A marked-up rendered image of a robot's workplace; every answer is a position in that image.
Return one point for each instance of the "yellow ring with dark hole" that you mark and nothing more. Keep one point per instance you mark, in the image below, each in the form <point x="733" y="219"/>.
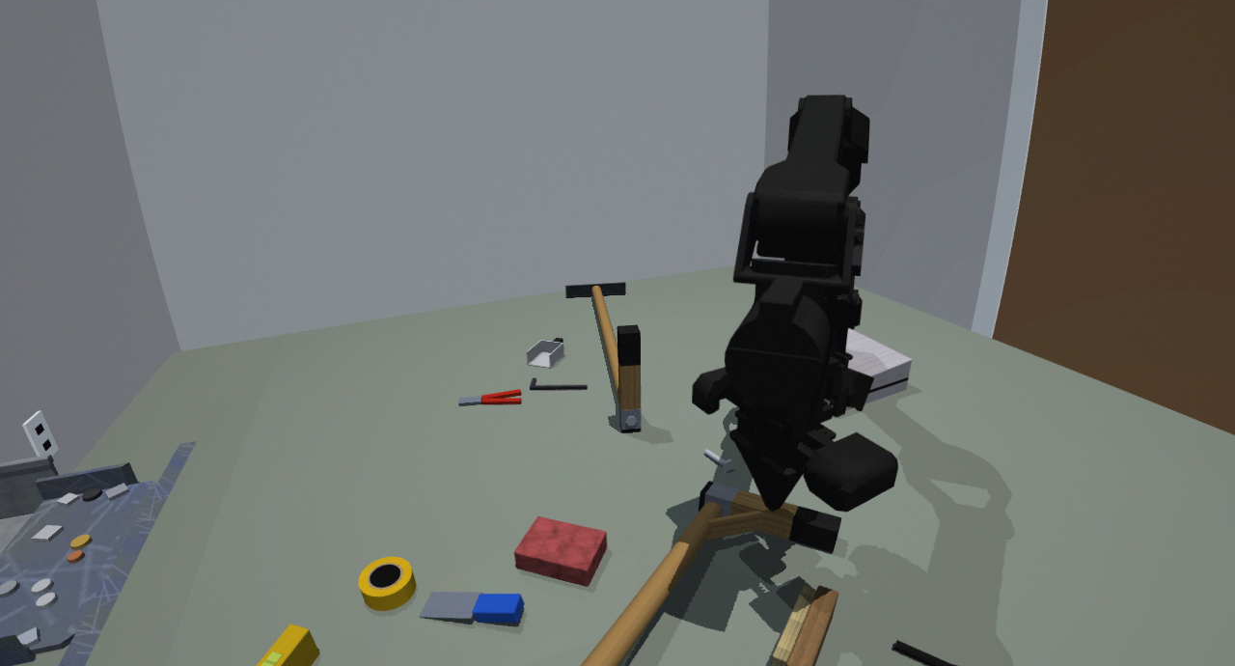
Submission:
<point x="387" y="583"/>

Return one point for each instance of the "grey metal bolt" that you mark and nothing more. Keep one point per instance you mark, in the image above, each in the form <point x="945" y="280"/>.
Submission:
<point x="727" y="464"/>

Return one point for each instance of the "yellow rectangular block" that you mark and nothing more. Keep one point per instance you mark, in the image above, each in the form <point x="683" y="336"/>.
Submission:
<point x="295" y="647"/>

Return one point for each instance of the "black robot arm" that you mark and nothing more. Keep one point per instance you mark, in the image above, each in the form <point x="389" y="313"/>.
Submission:
<point x="804" y="304"/>

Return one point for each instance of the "dark grey l-shaped bar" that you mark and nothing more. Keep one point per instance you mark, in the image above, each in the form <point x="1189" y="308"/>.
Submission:
<point x="556" y="387"/>

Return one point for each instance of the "red rectangular block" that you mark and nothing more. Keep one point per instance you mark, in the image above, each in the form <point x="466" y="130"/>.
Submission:
<point x="561" y="550"/>

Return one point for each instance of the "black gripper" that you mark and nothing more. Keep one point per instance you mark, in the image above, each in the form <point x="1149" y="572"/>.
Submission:
<point x="780" y="445"/>

